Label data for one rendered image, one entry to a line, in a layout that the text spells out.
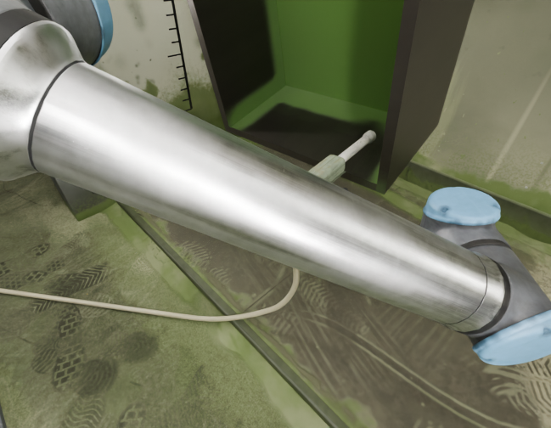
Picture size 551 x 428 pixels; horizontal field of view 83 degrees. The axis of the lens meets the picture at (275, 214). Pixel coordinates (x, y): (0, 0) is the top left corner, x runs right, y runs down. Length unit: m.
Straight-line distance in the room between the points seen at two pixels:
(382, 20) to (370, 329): 0.91
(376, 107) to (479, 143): 0.61
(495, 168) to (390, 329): 0.85
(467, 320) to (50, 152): 0.38
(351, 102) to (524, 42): 0.81
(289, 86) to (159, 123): 1.14
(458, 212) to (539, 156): 1.16
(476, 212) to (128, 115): 0.42
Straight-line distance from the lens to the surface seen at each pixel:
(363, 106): 1.19
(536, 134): 1.64
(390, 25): 1.06
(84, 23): 0.39
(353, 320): 1.09
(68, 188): 1.59
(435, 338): 1.14
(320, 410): 0.96
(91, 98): 0.24
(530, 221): 1.62
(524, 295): 0.41
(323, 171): 0.72
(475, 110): 1.68
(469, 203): 0.50
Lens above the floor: 0.95
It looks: 40 degrees down
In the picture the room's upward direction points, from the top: straight up
